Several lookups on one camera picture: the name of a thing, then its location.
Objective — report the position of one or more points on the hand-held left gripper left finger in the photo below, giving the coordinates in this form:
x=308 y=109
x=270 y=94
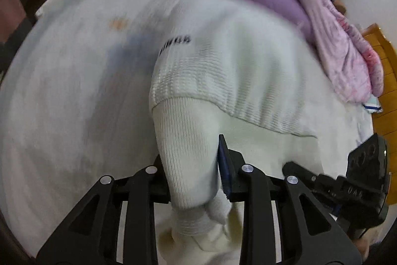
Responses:
x=145 y=190

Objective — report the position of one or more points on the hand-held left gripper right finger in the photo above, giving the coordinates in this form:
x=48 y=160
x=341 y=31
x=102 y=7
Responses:
x=224 y=165

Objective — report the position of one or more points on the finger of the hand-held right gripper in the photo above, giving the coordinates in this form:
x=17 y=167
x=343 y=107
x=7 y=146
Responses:
x=305 y=173

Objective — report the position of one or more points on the white button-up jacket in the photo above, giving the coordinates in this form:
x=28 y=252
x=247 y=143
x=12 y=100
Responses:
x=248 y=81

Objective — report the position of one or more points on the wooden headboard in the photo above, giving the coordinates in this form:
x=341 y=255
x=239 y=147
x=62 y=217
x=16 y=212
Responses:
x=384 y=119

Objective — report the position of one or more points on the striped pillow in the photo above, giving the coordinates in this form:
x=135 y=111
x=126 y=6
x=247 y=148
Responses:
x=373 y=105

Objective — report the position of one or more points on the grey and pink towel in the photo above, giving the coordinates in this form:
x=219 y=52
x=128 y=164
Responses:
x=11 y=10

